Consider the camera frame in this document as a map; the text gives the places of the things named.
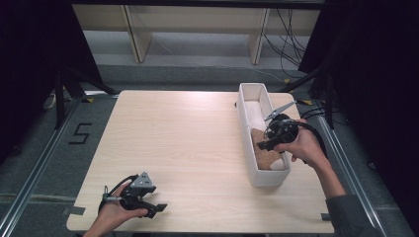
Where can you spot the person's right hand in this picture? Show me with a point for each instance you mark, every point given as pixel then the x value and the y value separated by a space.
pixel 304 146

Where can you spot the black curtain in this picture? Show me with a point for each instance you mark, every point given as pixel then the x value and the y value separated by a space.
pixel 29 65
pixel 378 82

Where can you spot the grey tape piece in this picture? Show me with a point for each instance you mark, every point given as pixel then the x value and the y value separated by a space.
pixel 325 216
pixel 74 210

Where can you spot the metal floor rail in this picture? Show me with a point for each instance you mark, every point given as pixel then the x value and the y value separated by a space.
pixel 39 164
pixel 349 171

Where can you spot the brown fuzzy sock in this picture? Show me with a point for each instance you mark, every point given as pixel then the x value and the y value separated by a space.
pixel 263 154

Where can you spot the person's left hand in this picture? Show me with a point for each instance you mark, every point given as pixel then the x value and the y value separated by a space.
pixel 113 214

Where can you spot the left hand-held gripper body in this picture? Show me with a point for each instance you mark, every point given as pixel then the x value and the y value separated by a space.
pixel 138 191

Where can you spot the long white storage box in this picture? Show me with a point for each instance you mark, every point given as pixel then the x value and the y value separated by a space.
pixel 257 98

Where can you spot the black metal stand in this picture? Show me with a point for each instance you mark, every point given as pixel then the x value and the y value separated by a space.
pixel 60 98
pixel 329 98

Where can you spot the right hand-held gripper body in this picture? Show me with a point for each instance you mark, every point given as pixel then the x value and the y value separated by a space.
pixel 283 128

